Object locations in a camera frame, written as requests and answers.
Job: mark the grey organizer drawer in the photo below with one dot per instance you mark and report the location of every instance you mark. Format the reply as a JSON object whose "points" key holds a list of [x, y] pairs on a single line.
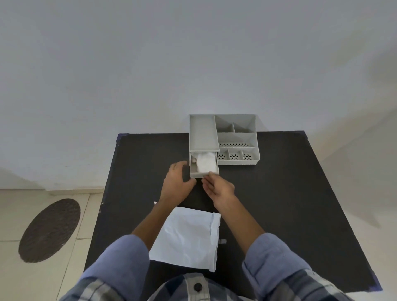
{"points": [[194, 172]]}

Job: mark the plaid shirt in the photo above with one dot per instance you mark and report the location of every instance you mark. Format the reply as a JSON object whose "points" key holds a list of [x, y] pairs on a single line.
{"points": [[186, 290]]}

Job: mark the dark oval floor mat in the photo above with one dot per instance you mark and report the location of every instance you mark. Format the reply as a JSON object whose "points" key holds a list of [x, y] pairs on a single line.
{"points": [[49, 231]]}

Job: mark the white crumpled cloth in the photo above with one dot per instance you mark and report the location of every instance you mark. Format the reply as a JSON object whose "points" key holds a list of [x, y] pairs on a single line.
{"points": [[206, 162]]}

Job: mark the person's left thumb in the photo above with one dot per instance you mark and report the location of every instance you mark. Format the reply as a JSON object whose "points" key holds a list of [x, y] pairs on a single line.
{"points": [[190, 183]]}

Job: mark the person's left forearm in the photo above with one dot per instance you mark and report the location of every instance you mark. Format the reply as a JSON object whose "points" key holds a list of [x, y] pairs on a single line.
{"points": [[145, 229]]}

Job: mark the person's right forearm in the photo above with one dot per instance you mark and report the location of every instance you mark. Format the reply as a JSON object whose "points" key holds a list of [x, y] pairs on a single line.
{"points": [[242, 226]]}

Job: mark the grey plastic desk organizer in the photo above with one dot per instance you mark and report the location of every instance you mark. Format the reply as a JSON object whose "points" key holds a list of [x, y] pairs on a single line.
{"points": [[235, 136]]}

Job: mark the person's left hand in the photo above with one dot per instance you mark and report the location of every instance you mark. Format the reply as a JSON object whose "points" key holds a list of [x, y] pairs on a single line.
{"points": [[175, 186]]}

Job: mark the person's right thumb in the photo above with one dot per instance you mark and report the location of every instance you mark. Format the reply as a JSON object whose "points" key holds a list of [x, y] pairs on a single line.
{"points": [[207, 187]]}

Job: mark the person's right hand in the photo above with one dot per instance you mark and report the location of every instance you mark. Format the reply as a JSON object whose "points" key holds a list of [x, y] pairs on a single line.
{"points": [[221, 189]]}

